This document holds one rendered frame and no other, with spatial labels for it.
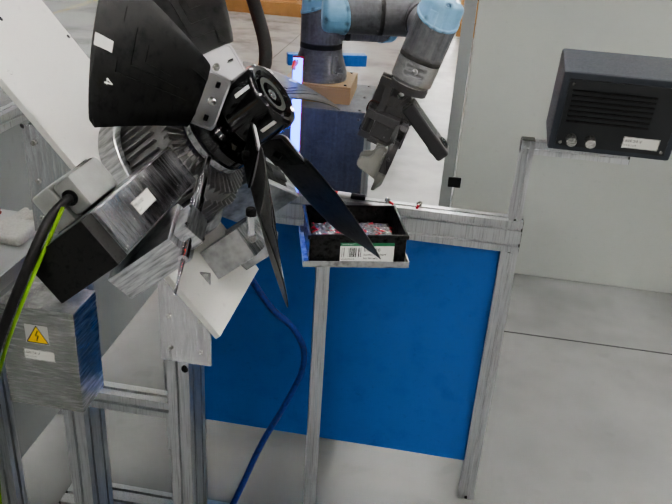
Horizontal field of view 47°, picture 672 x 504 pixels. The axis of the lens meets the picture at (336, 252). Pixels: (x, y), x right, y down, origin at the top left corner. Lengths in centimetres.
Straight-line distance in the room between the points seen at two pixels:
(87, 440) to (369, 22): 102
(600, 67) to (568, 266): 190
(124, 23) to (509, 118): 232
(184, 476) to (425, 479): 87
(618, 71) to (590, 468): 128
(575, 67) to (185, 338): 96
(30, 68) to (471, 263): 108
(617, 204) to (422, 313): 162
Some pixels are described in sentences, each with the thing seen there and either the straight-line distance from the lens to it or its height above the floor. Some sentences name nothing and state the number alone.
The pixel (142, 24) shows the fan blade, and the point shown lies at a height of 136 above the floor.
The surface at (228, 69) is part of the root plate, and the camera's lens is 138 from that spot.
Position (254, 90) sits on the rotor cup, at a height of 124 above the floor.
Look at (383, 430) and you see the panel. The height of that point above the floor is 18.
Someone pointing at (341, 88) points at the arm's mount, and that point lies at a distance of 211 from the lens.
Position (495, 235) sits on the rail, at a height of 82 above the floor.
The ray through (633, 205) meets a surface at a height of 39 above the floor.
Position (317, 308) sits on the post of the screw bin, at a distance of 178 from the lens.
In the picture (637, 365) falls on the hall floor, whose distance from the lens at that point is 307.
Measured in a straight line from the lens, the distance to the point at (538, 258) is 350.
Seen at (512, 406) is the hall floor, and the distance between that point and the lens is 268.
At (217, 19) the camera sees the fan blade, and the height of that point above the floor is 132.
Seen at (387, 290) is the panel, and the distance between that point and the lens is 195.
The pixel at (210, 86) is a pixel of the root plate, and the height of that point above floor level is 125.
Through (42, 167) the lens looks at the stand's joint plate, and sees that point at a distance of 144.
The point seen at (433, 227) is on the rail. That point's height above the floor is 82.
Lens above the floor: 157
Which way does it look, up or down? 26 degrees down
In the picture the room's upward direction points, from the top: 4 degrees clockwise
